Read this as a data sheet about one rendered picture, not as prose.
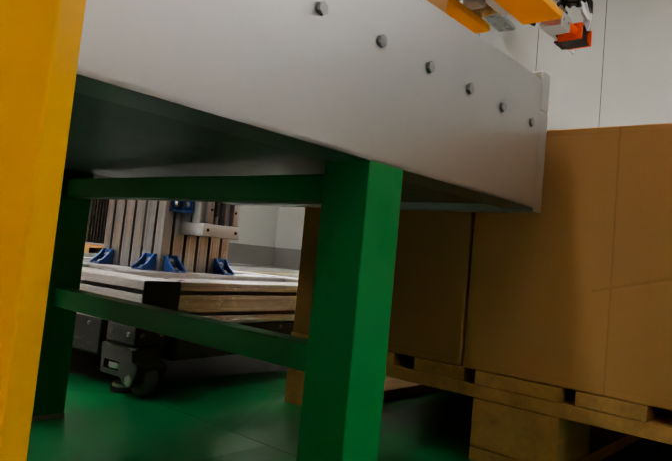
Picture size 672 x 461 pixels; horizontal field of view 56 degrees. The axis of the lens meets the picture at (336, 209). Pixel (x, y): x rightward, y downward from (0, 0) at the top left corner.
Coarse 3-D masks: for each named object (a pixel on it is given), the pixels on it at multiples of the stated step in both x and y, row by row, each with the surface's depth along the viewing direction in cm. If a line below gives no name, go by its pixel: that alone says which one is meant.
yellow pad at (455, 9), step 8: (448, 0) 148; (456, 0) 151; (448, 8) 152; (456, 8) 151; (464, 8) 153; (456, 16) 156; (464, 16) 155; (472, 16) 156; (464, 24) 160; (472, 24) 160; (480, 24) 160; (488, 24) 163; (480, 32) 164
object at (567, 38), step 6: (576, 24) 189; (582, 24) 188; (582, 30) 188; (588, 30) 193; (558, 36) 192; (564, 36) 191; (570, 36) 190; (576, 36) 189; (582, 36) 191; (588, 36) 194; (564, 42) 193; (570, 42) 192; (576, 42) 192; (582, 42) 191; (588, 42) 194; (570, 48) 197; (576, 48) 196
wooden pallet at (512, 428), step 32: (288, 384) 131; (384, 384) 149; (416, 384) 152; (448, 384) 108; (480, 384) 104; (512, 384) 100; (544, 384) 97; (480, 416) 103; (512, 416) 100; (544, 416) 96; (576, 416) 93; (608, 416) 91; (640, 416) 88; (480, 448) 103; (512, 448) 99; (544, 448) 96; (576, 448) 101; (608, 448) 113
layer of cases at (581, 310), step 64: (576, 128) 99; (640, 128) 93; (576, 192) 98; (640, 192) 92; (448, 256) 111; (512, 256) 103; (576, 256) 96; (640, 256) 90; (448, 320) 109; (512, 320) 102; (576, 320) 95; (640, 320) 90; (576, 384) 94; (640, 384) 89
